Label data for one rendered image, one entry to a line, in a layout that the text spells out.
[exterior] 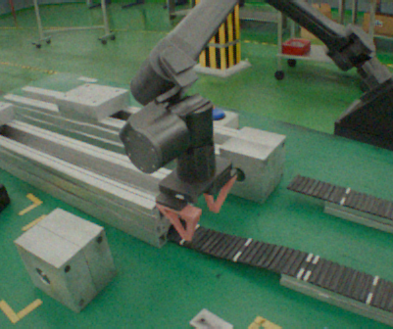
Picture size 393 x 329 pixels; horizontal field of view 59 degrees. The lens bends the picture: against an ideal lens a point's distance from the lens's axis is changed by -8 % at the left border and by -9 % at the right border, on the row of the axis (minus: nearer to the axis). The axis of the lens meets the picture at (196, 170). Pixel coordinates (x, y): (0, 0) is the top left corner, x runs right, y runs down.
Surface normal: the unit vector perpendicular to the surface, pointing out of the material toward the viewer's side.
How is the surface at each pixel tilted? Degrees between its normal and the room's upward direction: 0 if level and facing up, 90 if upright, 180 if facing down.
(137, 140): 90
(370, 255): 0
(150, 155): 90
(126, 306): 0
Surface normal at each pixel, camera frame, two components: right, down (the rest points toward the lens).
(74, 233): -0.07, -0.84
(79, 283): 0.86, 0.22
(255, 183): -0.57, 0.47
